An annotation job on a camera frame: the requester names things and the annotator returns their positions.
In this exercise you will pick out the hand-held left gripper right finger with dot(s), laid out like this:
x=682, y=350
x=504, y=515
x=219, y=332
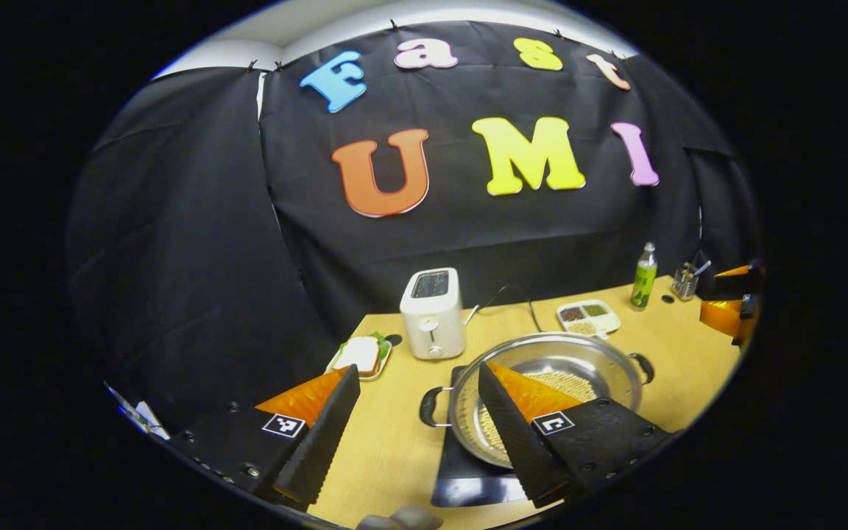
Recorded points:
x=520, y=449

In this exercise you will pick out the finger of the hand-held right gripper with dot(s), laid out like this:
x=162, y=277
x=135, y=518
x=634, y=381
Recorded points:
x=733, y=285
x=722, y=316

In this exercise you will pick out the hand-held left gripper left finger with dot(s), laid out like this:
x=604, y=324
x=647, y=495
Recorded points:
x=321, y=442

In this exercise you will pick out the black induction cooktop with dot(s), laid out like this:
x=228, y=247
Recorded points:
x=468, y=478

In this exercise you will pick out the pile of pale soybeans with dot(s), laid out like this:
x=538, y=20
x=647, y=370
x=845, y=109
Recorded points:
x=571, y=384

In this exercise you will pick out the green label plastic bottle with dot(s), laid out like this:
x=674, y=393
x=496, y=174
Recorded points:
x=643, y=283

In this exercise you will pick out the sandwich on small plate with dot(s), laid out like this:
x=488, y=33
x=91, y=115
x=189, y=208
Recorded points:
x=358, y=355

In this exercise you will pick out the white divided bean dish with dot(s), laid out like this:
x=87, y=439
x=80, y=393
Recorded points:
x=589, y=318

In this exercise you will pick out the white toaster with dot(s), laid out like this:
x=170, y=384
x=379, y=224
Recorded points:
x=431, y=324

